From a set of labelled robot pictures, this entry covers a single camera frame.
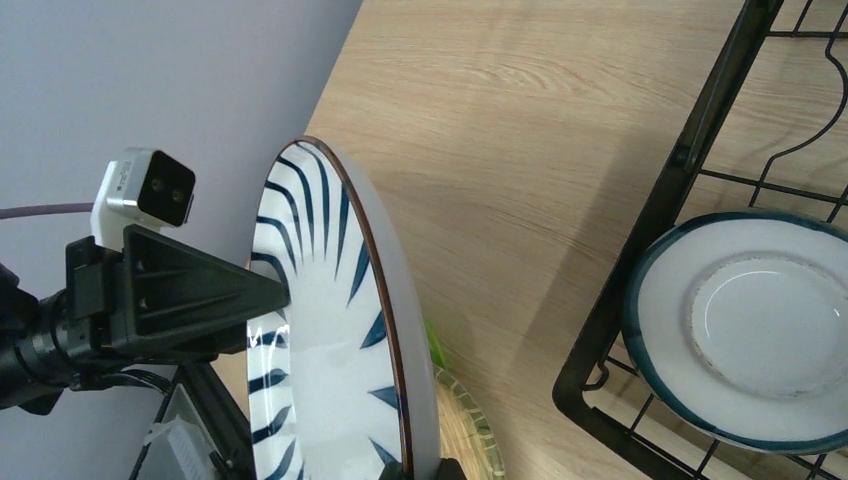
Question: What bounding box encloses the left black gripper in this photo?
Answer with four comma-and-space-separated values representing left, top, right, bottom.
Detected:
64, 225, 290, 365

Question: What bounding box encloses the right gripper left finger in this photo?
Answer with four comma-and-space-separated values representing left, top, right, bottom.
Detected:
378, 461, 406, 480

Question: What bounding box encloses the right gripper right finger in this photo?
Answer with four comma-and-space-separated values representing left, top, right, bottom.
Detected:
433, 458, 467, 480

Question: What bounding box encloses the round woven bamboo plate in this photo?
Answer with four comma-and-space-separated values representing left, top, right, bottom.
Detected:
434, 366, 506, 480

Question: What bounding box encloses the blue striped white plate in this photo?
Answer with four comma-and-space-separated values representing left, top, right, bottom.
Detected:
246, 137, 441, 479

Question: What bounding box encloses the green plastic plate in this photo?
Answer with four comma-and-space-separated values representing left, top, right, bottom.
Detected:
424, 320, 450, 371

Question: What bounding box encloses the white bowl with dark rim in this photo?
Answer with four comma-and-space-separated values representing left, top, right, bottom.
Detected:
622, 210, 847, 454

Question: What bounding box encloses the black wire dish rack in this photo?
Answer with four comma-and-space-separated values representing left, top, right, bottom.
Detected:
552, 1, 847, 479

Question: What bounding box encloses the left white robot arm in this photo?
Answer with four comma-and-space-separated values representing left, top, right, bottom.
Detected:
1, 225, 290, 415

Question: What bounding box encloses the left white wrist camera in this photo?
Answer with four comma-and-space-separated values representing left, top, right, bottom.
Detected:
90, 148, 196, 252

